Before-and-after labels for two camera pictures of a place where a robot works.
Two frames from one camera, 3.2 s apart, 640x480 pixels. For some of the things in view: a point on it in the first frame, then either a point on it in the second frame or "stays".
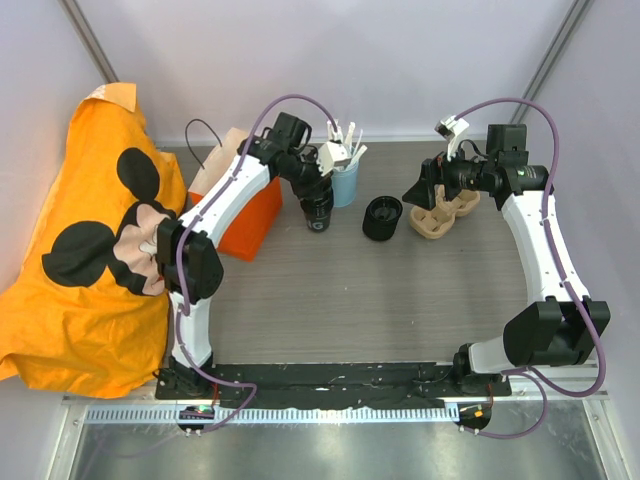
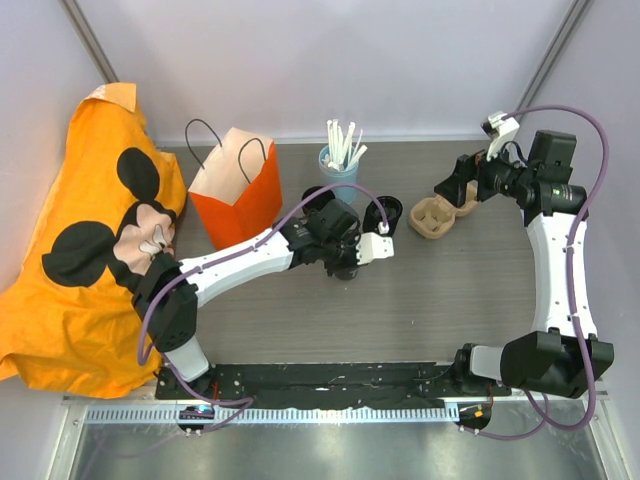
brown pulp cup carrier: x=431 y=224 stays
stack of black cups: x=318 y=210 stays
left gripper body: x=306 y=176 -> x=340 y=253
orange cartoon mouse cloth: x=90 y=311 stays
